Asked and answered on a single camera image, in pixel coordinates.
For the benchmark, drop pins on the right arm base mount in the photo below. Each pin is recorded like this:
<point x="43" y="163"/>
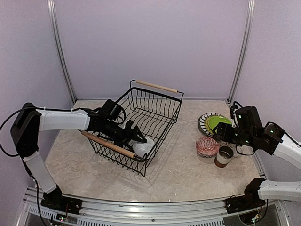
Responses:
<point x="244" y="203"/>

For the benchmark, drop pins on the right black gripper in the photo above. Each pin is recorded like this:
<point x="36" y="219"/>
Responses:
<point x="226" y="137"/>

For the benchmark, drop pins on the white blue-striped plate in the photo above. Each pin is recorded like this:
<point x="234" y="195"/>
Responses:
<point x="209" y="121"/>

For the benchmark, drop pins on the white calligraphy cup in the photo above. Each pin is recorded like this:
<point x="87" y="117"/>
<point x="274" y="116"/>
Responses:
<point x="238" y="150"/>

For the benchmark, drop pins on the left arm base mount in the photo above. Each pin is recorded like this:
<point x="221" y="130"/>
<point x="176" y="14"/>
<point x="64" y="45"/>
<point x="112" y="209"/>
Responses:
<point x="56" y="201"/>

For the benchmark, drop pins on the brown white small cup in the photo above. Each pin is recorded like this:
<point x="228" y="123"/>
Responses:
<point x="223" y="156"/>

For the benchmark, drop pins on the woven bamboo tray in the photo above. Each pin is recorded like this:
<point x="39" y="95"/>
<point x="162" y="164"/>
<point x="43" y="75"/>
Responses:
<point x="206" y="125"/>

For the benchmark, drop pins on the black wire dish rack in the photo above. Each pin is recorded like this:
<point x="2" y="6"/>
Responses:
<point x="154" y="109"/>

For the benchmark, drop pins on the blue white patterned bowl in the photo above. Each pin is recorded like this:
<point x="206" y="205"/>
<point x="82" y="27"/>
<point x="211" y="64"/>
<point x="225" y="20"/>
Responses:
<point x="207" y="147"/>

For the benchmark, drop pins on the left aluminium corner post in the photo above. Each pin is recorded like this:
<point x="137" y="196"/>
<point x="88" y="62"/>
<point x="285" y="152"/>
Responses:
<point x="59" y="49"/>

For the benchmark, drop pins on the aluminium front rail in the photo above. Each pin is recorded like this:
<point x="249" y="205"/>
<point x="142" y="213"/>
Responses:
<point x="97" y="212"/>

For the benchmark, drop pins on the green plate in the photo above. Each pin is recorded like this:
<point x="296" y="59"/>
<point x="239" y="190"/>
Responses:
<point x="213" y="121"/>

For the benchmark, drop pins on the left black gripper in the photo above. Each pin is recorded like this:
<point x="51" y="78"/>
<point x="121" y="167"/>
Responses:
<point x="127" y="137"/>

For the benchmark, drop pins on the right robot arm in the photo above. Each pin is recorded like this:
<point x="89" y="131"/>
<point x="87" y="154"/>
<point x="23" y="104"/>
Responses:
<point x="272" y="139"/>

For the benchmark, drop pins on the white ceramic bowl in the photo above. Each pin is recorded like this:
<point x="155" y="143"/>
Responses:
<point x="142" y="149"/>

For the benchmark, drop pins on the aluminium corner post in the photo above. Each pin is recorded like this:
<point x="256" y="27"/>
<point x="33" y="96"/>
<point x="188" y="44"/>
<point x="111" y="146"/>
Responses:
<point x="243" y="50"/>
<point x="59" y="49"/>

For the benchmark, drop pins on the right aluminium corner post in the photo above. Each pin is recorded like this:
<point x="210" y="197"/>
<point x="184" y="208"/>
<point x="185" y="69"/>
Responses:
<point x="243" y="50"/>

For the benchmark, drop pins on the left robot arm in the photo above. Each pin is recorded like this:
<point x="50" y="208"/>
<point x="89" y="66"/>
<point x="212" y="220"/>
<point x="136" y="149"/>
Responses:
<point x="31" y="121"/>

